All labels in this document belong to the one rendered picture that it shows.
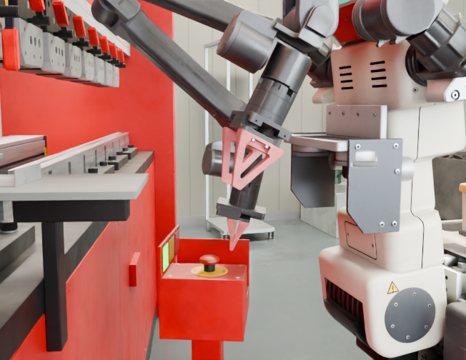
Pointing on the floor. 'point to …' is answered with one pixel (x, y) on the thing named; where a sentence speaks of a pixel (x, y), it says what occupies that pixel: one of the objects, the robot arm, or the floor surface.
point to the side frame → (104, 116)
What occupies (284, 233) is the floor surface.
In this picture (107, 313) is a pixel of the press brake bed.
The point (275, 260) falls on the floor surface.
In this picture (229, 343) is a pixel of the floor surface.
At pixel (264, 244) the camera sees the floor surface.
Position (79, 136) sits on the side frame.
